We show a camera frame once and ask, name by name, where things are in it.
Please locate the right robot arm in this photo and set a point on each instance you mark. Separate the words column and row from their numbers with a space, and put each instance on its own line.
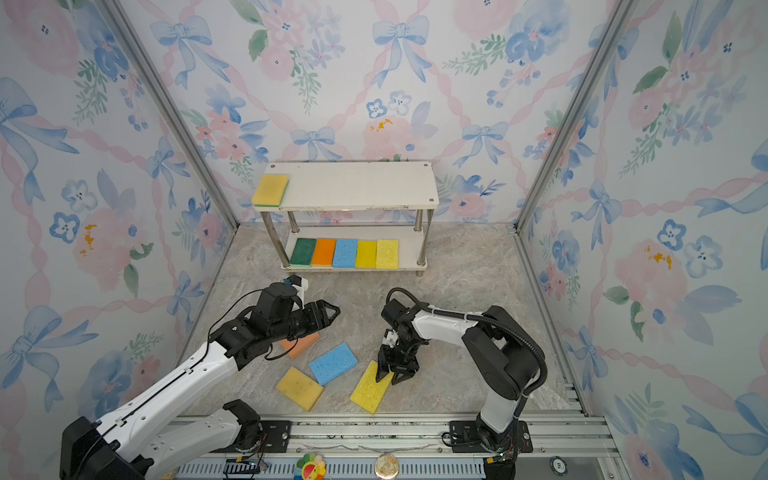
column 510, row 362

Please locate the peach pink sponge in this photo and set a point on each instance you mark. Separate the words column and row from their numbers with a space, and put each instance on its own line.
column 294, row 348

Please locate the colourful round toy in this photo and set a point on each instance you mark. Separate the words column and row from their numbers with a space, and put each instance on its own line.
column 310, row 467

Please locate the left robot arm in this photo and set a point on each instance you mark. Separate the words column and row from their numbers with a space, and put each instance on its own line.
column 129, row 442

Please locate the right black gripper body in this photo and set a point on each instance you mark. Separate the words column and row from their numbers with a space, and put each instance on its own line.
column 401, row 355

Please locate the blue sponge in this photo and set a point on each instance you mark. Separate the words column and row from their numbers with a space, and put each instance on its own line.
column 345, row 254
column 333, row 364

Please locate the white two-tier shelf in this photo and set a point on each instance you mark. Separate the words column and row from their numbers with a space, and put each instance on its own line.
column 349, row 187

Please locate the green scrub sponge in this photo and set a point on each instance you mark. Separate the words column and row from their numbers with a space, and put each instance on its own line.
column 303, row 252

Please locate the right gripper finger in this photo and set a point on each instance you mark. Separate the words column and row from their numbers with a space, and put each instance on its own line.
column 402, row 374
column 383, row 370

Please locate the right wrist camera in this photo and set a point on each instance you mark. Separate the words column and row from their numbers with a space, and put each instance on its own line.
column 390, row 338

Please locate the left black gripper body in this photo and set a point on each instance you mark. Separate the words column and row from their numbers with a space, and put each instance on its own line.
column 302, row 321

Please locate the round gold badge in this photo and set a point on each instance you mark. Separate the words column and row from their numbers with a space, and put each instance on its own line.
column 386, row 467

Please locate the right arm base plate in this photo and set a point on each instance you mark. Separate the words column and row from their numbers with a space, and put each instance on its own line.
column 470, row 437

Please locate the round white dial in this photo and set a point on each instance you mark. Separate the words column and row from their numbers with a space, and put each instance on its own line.
column 558, row 466

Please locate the yellow orange sponge bottom left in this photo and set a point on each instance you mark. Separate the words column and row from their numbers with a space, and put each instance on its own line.
column 300, row 389

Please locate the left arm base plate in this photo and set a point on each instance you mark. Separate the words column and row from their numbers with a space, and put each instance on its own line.
column 268, row 436

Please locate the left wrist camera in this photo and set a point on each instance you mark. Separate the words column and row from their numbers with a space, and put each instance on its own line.
column 300, row 284

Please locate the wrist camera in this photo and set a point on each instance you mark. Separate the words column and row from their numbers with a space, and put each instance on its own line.
column 300, row 284
column 390, row 338

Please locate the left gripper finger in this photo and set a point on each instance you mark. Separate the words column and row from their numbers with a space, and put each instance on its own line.
column 315, row 326
column 321, row 310

